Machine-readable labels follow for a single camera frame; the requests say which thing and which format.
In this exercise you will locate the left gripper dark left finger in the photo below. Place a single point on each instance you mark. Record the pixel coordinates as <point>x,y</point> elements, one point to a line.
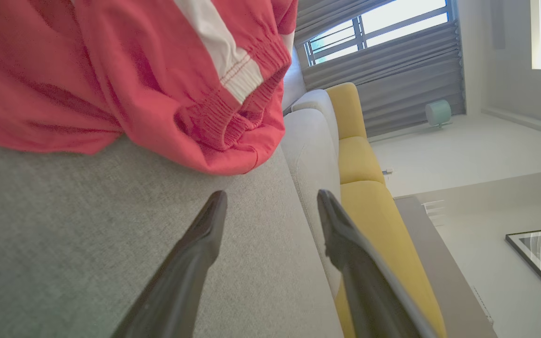
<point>181,281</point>

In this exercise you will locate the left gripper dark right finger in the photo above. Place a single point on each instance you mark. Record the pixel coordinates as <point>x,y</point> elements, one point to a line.
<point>364,291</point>

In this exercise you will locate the yellow sofa backrest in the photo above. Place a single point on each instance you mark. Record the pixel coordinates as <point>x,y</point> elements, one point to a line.
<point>369,211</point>

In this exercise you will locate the taupe ledge board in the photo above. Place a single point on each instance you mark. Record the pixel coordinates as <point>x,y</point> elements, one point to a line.
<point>444,281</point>

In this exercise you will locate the large grey sofa seat cushion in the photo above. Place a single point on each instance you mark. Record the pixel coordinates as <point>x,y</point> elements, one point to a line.
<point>64,234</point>

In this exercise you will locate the long light grey back cushion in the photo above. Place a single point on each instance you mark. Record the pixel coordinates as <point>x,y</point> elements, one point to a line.
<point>310,164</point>

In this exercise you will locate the mint green round fan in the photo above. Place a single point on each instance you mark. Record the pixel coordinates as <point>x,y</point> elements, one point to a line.
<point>438,112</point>

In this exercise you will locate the short light grey back cushion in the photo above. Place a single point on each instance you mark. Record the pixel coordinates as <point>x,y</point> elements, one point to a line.
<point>320,101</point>

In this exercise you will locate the grey pleated curtain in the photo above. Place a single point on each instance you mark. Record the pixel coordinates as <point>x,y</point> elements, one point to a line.
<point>406,80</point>

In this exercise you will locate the small white wall plug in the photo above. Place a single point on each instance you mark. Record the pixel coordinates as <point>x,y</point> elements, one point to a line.
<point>388,171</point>

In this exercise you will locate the window with grey frame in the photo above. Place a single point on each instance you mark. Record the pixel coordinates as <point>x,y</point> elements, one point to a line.
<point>392,23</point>

